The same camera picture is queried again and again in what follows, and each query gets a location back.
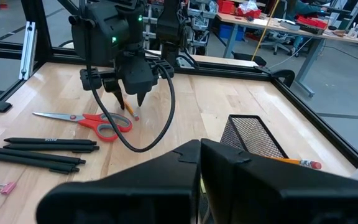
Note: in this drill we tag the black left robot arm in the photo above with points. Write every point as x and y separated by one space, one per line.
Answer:
104 31

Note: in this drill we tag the black aluminium table frame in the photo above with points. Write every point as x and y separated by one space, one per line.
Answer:
228 72

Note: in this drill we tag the blue storage bin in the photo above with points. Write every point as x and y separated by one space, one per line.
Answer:
232 32

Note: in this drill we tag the pink binder clip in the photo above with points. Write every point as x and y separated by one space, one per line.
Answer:
6 188

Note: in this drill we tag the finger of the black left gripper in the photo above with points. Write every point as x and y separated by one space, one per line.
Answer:
115 88
141 98

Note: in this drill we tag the wooden workbench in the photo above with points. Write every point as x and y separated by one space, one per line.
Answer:
291 31

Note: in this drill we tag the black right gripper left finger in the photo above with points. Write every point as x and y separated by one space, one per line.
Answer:
135 193

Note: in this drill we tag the grey office chair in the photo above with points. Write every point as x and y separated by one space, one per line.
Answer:
275 43

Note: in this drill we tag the person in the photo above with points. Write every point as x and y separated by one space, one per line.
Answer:
303 7

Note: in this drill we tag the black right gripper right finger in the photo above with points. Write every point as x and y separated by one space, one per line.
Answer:
275 193

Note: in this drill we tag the white bottle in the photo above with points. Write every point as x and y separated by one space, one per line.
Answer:
354 29

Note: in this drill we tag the orange pencil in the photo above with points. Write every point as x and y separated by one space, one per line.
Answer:
131 109
291 161

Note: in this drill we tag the red parts bin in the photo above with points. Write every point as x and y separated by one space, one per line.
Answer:
311 21
228 6

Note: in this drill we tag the black mesh desk organizer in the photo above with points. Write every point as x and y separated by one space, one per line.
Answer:
253 137

